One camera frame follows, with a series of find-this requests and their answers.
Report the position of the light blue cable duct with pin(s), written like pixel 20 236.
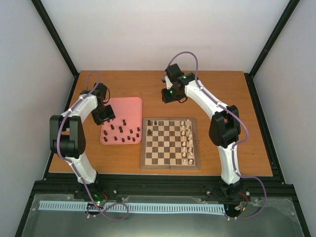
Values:
pixel 137 208

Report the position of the wooden chess board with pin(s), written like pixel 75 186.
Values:
pixel 162 149

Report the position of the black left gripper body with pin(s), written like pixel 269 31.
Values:
pixel 102 114

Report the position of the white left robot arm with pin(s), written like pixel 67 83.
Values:
pixel 67 138

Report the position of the pink plastic tray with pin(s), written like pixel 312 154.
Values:
pixel 129 109

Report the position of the row of white chess pieces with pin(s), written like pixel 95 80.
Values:
pixel 187 146

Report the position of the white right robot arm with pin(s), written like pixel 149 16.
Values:
pixel 224 127

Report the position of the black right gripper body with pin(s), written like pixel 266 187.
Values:
pixel 172 96

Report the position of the black aluminium frame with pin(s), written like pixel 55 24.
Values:
pixel 164 185

